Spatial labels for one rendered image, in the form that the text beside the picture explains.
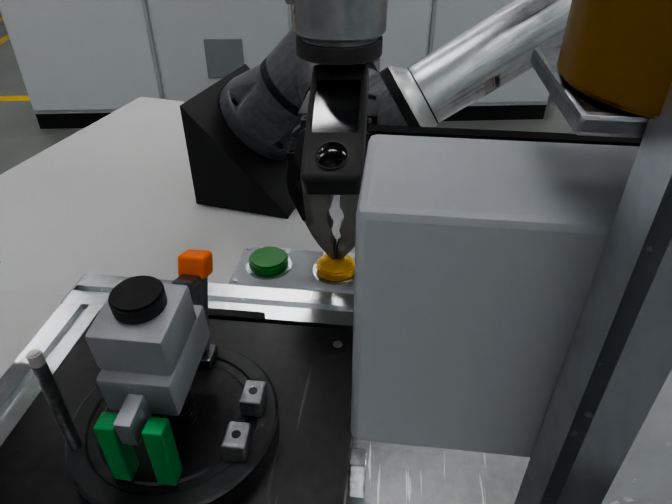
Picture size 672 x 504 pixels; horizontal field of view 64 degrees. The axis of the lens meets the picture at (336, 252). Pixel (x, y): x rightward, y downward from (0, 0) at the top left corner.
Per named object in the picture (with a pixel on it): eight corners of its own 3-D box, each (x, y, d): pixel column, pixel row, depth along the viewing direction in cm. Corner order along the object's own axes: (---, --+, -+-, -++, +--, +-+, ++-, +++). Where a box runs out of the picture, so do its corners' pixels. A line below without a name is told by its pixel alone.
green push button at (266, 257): (255, 259, 58) (253, 244, 57) (291, 262, 57) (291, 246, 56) (246, 282, 54) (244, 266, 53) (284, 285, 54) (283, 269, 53)
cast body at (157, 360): (149, 329, 37) (121, 251, 32) (211, 334, 36) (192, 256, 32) (93, 441, 30) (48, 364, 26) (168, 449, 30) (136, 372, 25)
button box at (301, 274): (249, 287, 62) (244, 243, 59) (432, 301, 60) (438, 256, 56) (233, 328, 56) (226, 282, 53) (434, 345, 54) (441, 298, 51)
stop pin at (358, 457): (349, 479, 39) (350, 446, 37) (366, 481, 39) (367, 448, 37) (348, 497, 38) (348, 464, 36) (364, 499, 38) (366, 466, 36)
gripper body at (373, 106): (381, 150, 54) (388, 24, 47) (377, 191, 47) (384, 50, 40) (307, 146, 55) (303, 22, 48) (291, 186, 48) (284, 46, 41)
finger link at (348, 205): (370, 235, 58) (373, 157, 53) (366, 267, 53) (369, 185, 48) (341, 233, 59) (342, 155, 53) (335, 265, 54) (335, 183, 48)
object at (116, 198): (143, 108, 130) (140, 96, 128) (528, 154, 108) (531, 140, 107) (-144, 276, 75) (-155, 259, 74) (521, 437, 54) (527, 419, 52)
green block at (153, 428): (165, 467, 33) (148, 415, 30) (183, 469, 33) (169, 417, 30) (157, 484, 32) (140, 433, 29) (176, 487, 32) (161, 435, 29)
